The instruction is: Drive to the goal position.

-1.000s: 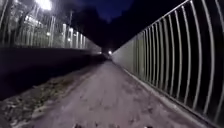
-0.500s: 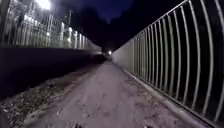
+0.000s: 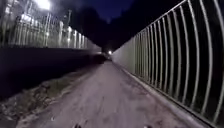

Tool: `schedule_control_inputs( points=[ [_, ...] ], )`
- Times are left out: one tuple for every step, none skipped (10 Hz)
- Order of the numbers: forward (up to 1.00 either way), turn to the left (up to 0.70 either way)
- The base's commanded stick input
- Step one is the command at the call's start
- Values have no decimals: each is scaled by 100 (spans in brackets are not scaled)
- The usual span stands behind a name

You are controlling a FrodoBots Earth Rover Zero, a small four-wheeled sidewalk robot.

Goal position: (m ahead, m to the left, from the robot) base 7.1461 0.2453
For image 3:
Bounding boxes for grey paved path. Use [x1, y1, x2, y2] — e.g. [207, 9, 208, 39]
[14, 60, 214, 128]

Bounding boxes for dark trees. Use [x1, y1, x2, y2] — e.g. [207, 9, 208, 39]
[63, 0, 183, 54]

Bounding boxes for metal railing with curved bars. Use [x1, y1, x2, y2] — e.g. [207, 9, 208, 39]
[111, 0, 224, 128]

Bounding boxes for pale metal fence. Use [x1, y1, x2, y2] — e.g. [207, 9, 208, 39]
[0, 0, 103, 53]

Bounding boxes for verge with leaves and dirt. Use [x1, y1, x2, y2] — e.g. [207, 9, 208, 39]
[0, 63, 101, 128]

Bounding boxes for street lamp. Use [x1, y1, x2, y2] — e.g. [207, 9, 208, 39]
[33, 0, 53, 12]

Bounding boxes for dark low wall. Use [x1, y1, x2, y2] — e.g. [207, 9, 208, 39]
[0, 45, 108, 101]

